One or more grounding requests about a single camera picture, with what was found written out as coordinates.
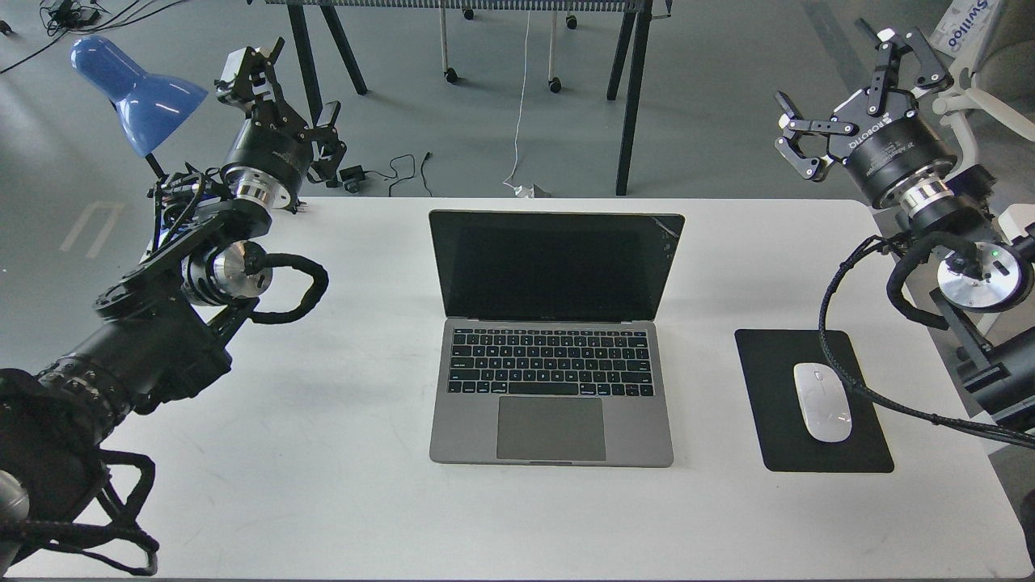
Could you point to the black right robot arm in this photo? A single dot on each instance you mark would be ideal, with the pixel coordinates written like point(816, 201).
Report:
point(952, 261)

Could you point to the black-legged background table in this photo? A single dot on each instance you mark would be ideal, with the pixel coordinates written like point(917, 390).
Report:
point(490, 66)

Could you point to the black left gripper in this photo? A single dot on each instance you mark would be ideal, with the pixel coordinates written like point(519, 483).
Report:
point(265, 165)

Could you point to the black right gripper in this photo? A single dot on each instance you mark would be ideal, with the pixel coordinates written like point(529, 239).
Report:
point(893, 153)

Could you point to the white rolling cart legs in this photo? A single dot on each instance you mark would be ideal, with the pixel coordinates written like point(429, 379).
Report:
point(505, 38)

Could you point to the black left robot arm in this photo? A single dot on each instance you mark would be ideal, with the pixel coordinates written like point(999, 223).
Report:
point(167, 322)

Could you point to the grey laptop computer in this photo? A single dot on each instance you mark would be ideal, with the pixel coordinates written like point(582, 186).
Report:
point(550, 353)

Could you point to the black mouse pad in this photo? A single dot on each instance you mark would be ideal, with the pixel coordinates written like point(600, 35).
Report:
point(767, 357)

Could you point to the white computer mouse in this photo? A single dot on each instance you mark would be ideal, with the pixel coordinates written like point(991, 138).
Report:
point(822, 401)

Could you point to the blue desk lamp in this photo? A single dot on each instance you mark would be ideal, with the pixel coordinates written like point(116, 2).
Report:
point(150, 107)

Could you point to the white office chair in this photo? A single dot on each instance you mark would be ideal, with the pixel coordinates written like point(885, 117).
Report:
point(982, 73)

